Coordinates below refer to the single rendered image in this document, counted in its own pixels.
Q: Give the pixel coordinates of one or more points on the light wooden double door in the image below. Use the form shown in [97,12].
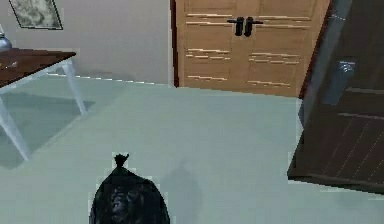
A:
[246,50]

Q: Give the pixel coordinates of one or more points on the black tied garbage bag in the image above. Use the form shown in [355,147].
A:
[128,196]

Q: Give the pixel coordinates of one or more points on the dark brown open door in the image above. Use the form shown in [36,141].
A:
[350,110]

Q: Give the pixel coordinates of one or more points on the brown table with white legs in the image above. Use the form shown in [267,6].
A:
[26,65]

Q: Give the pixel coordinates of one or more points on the framed grey picture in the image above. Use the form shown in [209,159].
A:
[36,13]

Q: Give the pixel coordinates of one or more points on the grey round vessel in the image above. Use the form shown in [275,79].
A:
[4,41]

